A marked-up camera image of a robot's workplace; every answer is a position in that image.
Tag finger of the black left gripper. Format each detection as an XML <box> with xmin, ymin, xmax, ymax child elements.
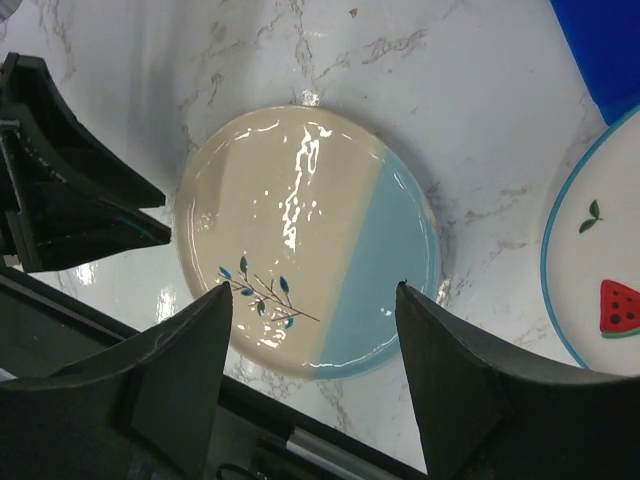
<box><xmin>9</xmin><ymin>200</ymin><xmax>171</xmax><ymax>273</ymax></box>
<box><xmin>1</xmin><ymin>52</ymin><xmax>165</xmax><ymax>208</ymax></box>

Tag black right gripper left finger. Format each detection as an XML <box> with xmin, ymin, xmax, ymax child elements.
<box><xmin>0</xmin><ymin>280</ymin><xmax>234</xmax><ymax>480</ymax></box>

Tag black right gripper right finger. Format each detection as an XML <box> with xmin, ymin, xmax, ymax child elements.
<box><xmin>394</xmin><ymin>281</ymin><xmax>640</xmax><ymax>480</ymax></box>

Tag cream and blue leaf plate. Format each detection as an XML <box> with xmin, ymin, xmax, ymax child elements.
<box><xmin>174</xmin><ymin>105</ymin><xmax>441</xmax><ymax>380</ymax></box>

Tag watermelon pattern plate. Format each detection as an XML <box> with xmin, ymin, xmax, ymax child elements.
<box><xmin>540</xmin><ymin>110</ymin><xmax>639</xmax><ymax>376</ymax></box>

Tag blue plastic folder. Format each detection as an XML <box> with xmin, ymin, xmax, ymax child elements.
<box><xmin>551</xmin><ymin>0</ymin><xmax>639</xmax><ymax>125</ymax></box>

